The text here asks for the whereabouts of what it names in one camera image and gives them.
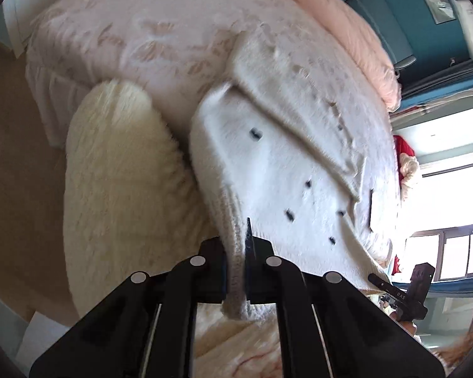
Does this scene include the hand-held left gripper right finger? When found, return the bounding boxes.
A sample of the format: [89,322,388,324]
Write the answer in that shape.
[244,217,446,378]

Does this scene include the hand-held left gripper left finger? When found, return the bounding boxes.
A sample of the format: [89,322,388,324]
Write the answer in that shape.
[29,236,227,378]

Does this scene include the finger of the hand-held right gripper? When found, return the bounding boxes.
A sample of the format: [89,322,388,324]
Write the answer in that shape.
[410,262,436,319]
[368,273,408,301]

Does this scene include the white knit sweater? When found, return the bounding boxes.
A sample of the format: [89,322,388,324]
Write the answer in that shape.
[189,33,395,321]

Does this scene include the cream bundled clothes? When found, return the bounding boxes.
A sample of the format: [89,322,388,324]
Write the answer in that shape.
[398,155,421,201]

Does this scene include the window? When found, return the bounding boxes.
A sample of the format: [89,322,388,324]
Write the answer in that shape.
[405,224,473,284]

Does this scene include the red cushion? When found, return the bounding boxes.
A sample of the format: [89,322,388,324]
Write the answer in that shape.
[393,135,418,166]

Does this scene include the blue curtain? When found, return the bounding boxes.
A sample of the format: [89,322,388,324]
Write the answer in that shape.
[398,59,473,112]

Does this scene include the pink butterfly bed blanket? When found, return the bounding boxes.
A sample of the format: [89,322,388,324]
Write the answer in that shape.
[26,0,403,268]

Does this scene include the pink duvet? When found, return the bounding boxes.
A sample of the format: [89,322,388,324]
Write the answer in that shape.
[256,0,402,111]

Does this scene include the white air conditioner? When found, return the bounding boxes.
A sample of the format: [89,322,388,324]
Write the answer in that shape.
[451,0,473,64]

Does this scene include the blue upholstered headboard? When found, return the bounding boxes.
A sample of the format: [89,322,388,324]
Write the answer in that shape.
[323,0,416,67]

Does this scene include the white wardrobe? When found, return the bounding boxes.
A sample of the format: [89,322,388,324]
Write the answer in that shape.
[2,0,66,48]

